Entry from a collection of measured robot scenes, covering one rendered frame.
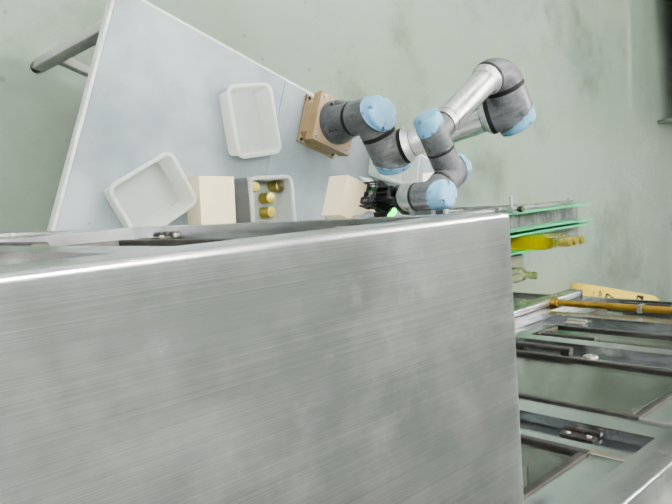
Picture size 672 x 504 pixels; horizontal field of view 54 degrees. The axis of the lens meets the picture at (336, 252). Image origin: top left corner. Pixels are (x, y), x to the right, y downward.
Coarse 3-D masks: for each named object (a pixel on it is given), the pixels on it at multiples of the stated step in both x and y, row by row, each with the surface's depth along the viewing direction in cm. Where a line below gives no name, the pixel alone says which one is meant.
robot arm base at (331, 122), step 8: (328, 104) 219; (336, 104) 219; (344, 104) 215; (320, 112) 219; (328, 112) 217; (336, 112) 215; (320, 120) 219; (328, 120) 217; (336, 120) 215; (328, 128) 218; (336, 128) 216; (344, 128) 215; (328, 136) 219; (336, 136) 219; (344, 136) 218; (352, 136) 218; (336, 144) 224
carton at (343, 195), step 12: (336, 180) 190; (348, 180) 188; (336, 192) 189; (348, 192) 188; (360, 192) 191; (324, 204) 192; (336, 204) 188; (348, 204) 188; (360, 204) 191; (324, 216) 191; (336, 216) 188; (348, 216) 188
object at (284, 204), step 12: (252, 180) 200; (264, 180) 206; (276, 180) 211; (288, 180) 210; (252, 192) 200; (264, 192) 212; (276, 192) 215; (288, 192) 211; (252, 204) 200; (264, 204) 212; (276, 204) 215; (288, 204) 212; (252, 216) 200; (276, 216) 215; (288, 216) 213
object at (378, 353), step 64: (0, 256) 57; (64, 256) 47; (128, 256) 37; (192, 256) 39; (256, 256) 42; (320, 256) 46; (384, 256) 50; (448, 256) 56; (0, 320) 32; (64, 320) 34; (128, 320) 36; (192, 320) 39; (256, 320) 42; (320, 320) 46; (384, 320) 50; (448, 320) 56; (512, 320) 63; (0, 384) 32; (64, 384) 34; (128, 384) 36; (192, 384) 39; (256, 384) 42; (320, 384) 46; (384, 384) 50; (448, 384) 56; (512, 384) 63; (0, 448) 32; (64, 448) 34; (128, 448) 36; (192, 448) 39; (256, 448) 42; (320, 448) 46; (384, 448) 50; (448, 448) 56; (512, 448) 63
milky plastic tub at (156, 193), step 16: (160, 160) 187; (176, 160) 184; (128, 176) 174; (144, 176) 185; (160, 176) 189; (176, 176) 187; (112, 192) 171; (128, 192) 182; (144, 192) 185; (160, 192) 189; (176, 192) 191; (192, 192) 188; (112, 208) 179; (128, 208) 182; (144, 208) 185; (160, 208) 189; (176, 208) 188; (128, 224) 174; (144, 224) 185; (160, 224) 181
